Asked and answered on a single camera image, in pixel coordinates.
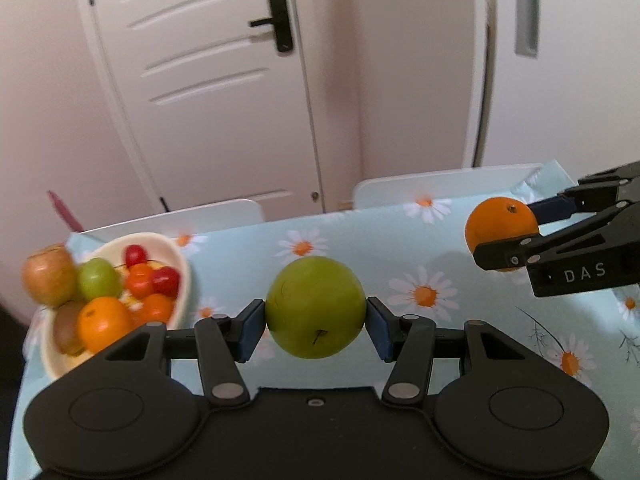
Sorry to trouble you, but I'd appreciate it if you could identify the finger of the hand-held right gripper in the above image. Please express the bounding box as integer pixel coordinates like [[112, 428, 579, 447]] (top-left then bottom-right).
[[529, 160, 640, 223], [474, 197, 640, 272]]

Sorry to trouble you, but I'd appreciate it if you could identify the white panelled door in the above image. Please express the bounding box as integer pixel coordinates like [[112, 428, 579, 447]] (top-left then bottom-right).
[[75, 0, 327, 214]]

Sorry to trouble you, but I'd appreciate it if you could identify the small tangerine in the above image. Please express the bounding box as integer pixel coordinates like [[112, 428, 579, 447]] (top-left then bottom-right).
[[136, 293, 176, 327]]

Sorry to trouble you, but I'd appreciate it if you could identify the black door lock handle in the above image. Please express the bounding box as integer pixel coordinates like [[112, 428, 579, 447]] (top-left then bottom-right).
[[248, 0, 296, 55]]

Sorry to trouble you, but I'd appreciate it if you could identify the orange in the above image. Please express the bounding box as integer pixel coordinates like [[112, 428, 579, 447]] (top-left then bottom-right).
[[77, 297, 136, 354], [464, 197, 541, 273]]

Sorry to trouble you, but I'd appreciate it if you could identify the large green apple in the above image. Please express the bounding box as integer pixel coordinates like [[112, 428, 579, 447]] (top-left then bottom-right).
[[264, 255, 367, 360]]

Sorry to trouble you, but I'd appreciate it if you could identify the cream ceramic bowl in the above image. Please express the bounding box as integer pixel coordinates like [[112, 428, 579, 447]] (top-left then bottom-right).
[[39, 232, 194, 381]]

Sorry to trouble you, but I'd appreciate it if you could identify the white chair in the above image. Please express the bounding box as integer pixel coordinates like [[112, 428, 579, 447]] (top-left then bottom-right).
[[352, 162, 544, 210], [75, 198, 265, 242]]

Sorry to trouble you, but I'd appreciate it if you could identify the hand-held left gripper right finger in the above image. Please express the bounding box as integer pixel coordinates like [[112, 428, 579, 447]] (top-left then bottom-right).
[[366, 296, 531, 407]]

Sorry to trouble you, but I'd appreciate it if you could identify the small green apple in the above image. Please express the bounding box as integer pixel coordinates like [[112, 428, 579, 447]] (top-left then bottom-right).
[[76, 258, 124, 304]]

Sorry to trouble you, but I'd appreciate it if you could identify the brown kiwi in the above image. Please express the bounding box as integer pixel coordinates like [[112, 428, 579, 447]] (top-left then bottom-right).
[[53, 301, 87, 354]]

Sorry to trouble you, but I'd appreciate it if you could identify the orange-red tomato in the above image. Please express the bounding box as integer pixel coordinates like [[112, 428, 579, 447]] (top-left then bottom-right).
[[124, 264, 154, 299]]

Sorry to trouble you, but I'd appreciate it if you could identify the grey recessed cabinet handle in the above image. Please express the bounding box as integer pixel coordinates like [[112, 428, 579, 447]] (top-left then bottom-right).
[[513, 0, 541, 58]]

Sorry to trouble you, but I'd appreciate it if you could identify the pink plastic hanger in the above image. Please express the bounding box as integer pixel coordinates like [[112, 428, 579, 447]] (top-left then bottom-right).
[[47, 190, 84, 234]]

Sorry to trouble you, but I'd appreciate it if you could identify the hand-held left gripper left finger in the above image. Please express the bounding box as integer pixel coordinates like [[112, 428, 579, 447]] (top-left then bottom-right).
[[105, 299, 266, 408]]

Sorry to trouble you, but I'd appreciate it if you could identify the white cabinet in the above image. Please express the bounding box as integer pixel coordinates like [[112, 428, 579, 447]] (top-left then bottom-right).
[[469, 0, 640, 196]]

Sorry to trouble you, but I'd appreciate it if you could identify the brownish yellow apple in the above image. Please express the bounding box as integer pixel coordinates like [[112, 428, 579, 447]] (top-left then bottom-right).
[[20, 244, 79, 309]]

